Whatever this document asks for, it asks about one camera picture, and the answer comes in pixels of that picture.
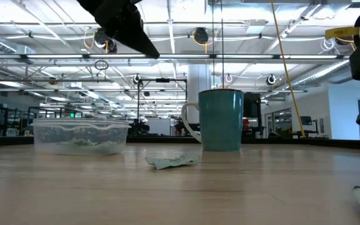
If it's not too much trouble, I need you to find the white board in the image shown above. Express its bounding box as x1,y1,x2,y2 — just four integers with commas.
147,118,171,136

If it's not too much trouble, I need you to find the white building column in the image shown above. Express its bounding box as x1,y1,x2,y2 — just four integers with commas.
187,64,213,124

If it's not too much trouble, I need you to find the black frame rig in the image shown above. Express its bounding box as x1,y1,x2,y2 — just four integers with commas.
136,77,188,136

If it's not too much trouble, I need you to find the teal ceramic mug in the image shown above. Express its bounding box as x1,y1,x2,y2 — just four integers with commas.
181,89,244,153

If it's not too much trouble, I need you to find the thin black hanging cable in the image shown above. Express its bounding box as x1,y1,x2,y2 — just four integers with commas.
211,0,215,90
220,0,224,90

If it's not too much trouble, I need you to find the yellow hanging cable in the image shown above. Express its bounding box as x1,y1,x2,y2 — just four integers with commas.
270,0,306,138

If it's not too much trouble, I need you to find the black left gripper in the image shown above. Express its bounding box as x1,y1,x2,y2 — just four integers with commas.
76,0,161,59

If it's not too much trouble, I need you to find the clear plastic container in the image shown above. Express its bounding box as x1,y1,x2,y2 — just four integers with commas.
30,117,132,156

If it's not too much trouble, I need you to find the black cabinet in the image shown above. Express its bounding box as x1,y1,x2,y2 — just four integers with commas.
242,92,263,136

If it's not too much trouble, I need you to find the yellow cable label tag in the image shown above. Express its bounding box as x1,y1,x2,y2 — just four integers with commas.
324,26,360,40

